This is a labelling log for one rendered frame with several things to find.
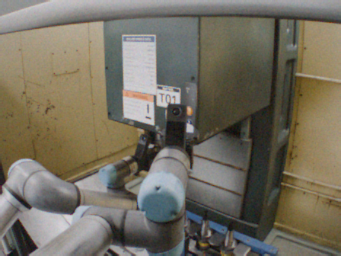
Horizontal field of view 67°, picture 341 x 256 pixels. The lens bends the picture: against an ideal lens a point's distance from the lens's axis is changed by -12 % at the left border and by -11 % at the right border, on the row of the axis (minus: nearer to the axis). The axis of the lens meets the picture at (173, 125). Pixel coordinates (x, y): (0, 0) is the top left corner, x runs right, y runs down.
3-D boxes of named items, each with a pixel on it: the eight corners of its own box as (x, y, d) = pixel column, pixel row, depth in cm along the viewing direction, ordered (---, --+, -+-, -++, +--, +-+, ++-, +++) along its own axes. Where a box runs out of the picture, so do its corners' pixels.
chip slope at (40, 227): (71, 288, 146) (62, 257, 137) (21, 235, 185) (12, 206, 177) (168, 221, 211) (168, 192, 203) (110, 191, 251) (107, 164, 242)
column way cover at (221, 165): (239, 220, 167) (249, 141, 151) (176, 195, 195) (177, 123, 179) (243, 216, 171) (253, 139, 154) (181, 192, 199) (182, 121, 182)
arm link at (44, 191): (47, 181, 69) (160, 198, 107) (30, 168, 75) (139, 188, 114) (36, 222, 67) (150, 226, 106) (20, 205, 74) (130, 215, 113)
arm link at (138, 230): (134, 237, 61) (130, 195, 57) (185, 240, 60) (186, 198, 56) (126, 261, 53) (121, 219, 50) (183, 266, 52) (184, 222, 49)
